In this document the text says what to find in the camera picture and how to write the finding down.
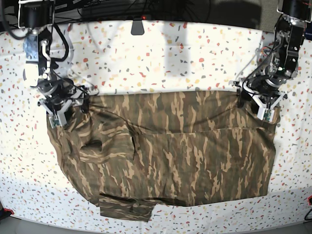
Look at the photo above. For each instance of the camouflage T-shirt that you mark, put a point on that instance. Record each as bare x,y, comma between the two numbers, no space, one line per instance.
132,152

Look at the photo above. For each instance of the red right edge clamp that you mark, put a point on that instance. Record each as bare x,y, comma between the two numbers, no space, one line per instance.
310,200

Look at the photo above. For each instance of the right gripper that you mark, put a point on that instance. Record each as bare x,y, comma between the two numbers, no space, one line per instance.
60,95

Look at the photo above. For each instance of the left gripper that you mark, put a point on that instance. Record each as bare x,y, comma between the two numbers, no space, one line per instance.
258,92

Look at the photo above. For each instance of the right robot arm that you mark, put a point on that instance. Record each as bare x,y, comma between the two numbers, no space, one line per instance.
37,17

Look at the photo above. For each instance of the red table corner clamp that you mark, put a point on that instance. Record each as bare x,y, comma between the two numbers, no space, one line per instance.
8,211

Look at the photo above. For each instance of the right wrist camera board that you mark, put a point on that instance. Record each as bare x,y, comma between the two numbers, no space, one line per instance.
54,121

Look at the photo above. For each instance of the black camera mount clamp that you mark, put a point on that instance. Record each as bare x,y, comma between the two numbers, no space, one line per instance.
137,28

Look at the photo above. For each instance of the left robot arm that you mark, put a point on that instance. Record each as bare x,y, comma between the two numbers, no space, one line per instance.
281,63

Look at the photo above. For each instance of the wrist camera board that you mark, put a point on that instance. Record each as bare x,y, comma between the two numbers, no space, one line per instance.
265,114
54,121

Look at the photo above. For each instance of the terrazzo patterned table cloth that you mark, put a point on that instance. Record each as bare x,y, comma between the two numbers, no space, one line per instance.
168,56

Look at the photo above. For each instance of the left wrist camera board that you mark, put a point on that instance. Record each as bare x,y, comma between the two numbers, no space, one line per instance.
265,114

